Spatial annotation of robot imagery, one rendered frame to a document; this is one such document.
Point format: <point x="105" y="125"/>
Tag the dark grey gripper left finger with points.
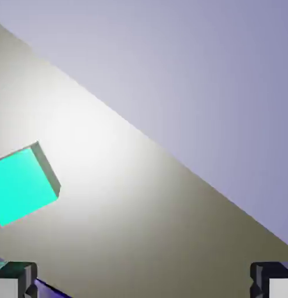
<point x="11" y="279"/>

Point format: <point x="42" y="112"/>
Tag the small turquoise cube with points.
<point x="22" y="184"/>

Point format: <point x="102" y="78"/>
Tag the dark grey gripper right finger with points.
<point x="271" y="279"/>

